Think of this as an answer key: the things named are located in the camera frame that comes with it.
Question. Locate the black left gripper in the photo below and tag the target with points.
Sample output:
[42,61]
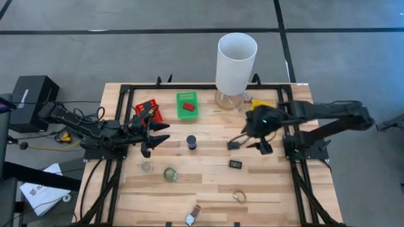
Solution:
[140,129]

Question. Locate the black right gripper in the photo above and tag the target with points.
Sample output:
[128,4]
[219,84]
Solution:
[265,121]

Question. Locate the small black rectangular box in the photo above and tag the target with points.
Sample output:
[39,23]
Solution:
[233,146]

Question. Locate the black round disc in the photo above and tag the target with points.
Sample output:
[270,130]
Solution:
[147,105]

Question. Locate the black cylinder roll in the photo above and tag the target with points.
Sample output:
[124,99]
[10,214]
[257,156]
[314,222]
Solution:
[191,140]

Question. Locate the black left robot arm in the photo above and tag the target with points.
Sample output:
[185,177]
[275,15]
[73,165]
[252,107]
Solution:
[91,132]

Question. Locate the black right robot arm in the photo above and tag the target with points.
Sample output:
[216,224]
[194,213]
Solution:
[328,110]

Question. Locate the red plastic basket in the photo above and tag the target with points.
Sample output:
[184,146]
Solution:
[139,108]

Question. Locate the small black digital display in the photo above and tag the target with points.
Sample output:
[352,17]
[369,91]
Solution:
[235,164]

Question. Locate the green plastic basket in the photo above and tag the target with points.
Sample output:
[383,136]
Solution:
[186,114]

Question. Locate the yellow plastic basket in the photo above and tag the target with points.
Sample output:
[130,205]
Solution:
[262,103]

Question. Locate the red eraser block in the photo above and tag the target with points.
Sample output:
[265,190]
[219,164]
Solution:
[188,106]

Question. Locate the black table clamp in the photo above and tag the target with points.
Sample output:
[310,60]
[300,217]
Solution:
[256,79]
[159,81]
[170,79]

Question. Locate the white paper sheets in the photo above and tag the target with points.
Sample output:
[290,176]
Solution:
[44,195]

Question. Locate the black stand foot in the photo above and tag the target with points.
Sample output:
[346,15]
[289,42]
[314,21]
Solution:
[386,125]

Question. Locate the black cardboard box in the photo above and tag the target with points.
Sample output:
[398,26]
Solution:
[31,91]

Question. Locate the black metal bar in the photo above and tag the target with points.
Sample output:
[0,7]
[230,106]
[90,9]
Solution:
[31,176]

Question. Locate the black round plug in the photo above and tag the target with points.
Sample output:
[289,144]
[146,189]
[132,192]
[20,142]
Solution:
[23,145]

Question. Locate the black aluminium table frame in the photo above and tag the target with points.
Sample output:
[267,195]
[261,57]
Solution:
[205,86]

